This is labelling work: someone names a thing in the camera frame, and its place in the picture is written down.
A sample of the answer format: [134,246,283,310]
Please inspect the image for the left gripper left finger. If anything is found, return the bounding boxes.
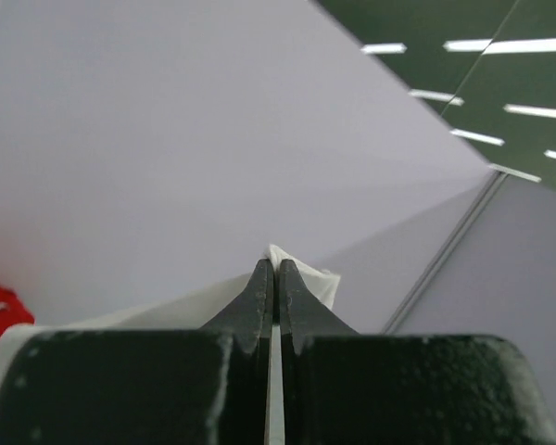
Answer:
[0,260,273,444]

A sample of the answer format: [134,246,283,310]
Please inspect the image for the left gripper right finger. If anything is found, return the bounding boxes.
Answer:
[278,260,556,444]

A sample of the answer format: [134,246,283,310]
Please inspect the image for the right corner aluminium post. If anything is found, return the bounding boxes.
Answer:
[381,172,508,335]

